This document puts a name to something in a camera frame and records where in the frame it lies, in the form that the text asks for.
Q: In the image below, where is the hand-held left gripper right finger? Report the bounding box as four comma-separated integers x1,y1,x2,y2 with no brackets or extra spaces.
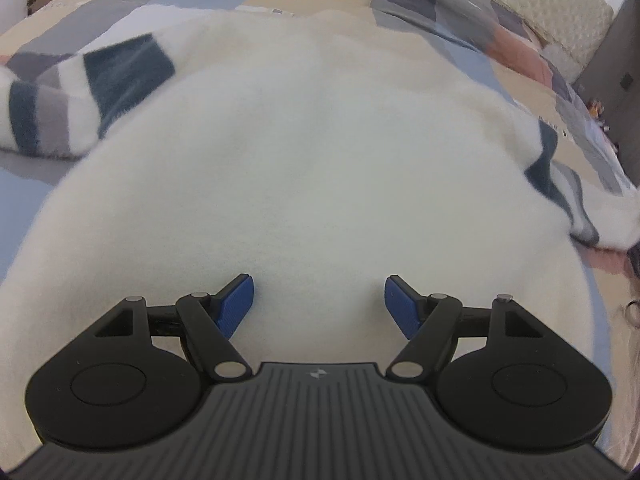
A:
385,275,547,382

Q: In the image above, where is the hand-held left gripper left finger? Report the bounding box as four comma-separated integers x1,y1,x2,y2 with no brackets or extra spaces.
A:
92,274,254,382

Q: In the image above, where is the cream striped sweater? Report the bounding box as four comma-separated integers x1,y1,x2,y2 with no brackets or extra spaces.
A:
0,12,640,466

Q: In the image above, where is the cluster of small bottles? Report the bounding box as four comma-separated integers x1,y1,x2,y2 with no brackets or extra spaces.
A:
587,100,608,133

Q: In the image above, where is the grey wardrobe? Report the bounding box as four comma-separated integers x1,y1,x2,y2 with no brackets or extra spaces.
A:
572,0,640,171

